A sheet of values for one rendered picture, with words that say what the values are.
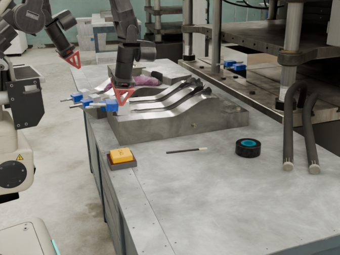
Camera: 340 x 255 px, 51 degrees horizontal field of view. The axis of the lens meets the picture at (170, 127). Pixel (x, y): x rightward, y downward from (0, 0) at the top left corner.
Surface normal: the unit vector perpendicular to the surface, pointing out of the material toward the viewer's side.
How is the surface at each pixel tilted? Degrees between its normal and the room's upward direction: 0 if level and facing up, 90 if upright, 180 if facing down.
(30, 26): 89
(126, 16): 89
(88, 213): 0
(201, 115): 90
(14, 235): 0
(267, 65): 90
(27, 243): 0
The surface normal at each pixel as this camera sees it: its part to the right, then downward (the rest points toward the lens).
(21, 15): 0.49, 0.30
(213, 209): -0.02, -0.93
